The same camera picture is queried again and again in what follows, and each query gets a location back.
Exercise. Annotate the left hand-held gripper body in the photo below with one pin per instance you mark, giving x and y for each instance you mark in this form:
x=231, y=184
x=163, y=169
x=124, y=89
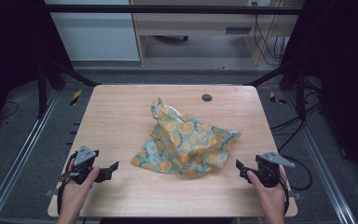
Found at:
x=84, y=155

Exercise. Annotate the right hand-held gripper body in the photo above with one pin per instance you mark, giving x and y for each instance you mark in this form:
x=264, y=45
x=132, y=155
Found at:
x=270, y=169

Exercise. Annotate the teal cloth with orange print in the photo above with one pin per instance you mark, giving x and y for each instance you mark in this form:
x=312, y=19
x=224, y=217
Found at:
x=183, y=140

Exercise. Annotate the person's right hand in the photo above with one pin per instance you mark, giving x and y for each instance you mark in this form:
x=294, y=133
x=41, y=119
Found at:
x=268, y=193

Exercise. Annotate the person's left hand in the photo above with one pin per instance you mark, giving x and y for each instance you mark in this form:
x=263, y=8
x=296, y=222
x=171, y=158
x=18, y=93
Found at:
x=76, y=190

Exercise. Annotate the yellow black tape strip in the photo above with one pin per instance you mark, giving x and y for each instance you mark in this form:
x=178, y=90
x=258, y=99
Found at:
x=274, y=97
x=75, y=97

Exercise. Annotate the grey round table grommet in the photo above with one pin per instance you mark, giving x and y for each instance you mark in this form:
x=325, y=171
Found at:
x=207, y=97

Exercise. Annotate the black metal stand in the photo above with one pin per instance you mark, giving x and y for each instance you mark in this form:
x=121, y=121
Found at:
x=300, y=93
x=42, y=93

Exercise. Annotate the dark curtain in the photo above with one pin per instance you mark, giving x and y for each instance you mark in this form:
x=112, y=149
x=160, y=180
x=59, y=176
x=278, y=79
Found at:
x=345, y=77
x=9, y=46

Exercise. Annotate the white cabinet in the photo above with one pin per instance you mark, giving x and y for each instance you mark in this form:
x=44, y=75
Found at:
x=96, y=34

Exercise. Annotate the light wooden desk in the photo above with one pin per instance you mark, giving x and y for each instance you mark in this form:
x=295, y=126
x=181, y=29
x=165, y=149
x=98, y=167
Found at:
x=199, y=25

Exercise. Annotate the aluminium floor rail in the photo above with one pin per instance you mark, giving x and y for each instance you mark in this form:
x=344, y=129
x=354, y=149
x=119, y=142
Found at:
x=18, y=158
x=326, y=174

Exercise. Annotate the black frame crossbar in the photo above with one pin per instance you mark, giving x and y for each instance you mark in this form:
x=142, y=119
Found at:
x=167, y=9

